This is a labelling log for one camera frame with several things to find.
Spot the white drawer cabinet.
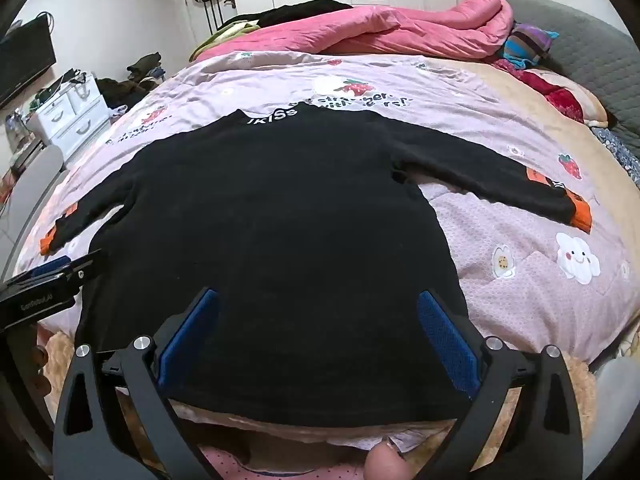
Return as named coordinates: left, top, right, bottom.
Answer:
left=27, top=72, right=111, bottom=161

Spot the tan plush blanket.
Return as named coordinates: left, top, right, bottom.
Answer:
left=42, top=332, right=598, bottom=461

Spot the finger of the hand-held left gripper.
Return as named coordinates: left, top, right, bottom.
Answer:
left=15, top=255, right=73, bottom=286
left=60, top=248, right=109, bottom=293

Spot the black sweater with orange cuffs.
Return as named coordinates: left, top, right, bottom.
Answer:
left=40, top=102, right=593, bottom=428

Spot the pile of dark clothes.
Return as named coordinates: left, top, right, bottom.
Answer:
left=95, top=51, right=166, bottom=111

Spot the black television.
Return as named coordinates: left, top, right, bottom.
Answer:
left=0, top=15, right=57, bottom=108

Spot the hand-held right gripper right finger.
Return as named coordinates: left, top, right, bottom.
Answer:
left=415, top=290, right=586, bottom=480

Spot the red patterned cloth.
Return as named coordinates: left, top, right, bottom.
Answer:
left=492, top=57, right=586, bottom=123

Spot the grey quilted headboard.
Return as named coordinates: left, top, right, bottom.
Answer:
left=480, top=0, right=640, bottom=161

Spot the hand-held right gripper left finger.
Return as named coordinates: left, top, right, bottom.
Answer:
left=52, top=287, right=221, bottom=480

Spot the blue floral cloth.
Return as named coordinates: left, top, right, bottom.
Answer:
left=590, top=126, right=640, bottom=186

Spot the grey chair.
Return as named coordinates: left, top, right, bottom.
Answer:
left=7, top=145, right=68, bottom=271

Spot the person's right hand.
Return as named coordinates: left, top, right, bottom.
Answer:
left=364, top=442, right=416, bottom=480

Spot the pink comforter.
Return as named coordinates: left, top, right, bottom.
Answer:
left=192, top=0, right=516, bottom=63

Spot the tan bed sheet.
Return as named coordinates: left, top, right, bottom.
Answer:
left=435, top=55, right=638, bottom=216

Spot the green cloth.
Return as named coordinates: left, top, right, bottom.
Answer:
left=190, top=20, right=261, bottom=61

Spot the striped pillow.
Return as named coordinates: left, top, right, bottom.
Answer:
left=502, top=22, right=561, bottom=68

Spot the pink printed quilt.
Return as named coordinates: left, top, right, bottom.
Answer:
left=12, top=50, right=638, bottom=456

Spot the person's pink dotted clothing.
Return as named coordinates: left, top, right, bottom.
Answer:
left=200, top=447, right=371, bottom=480

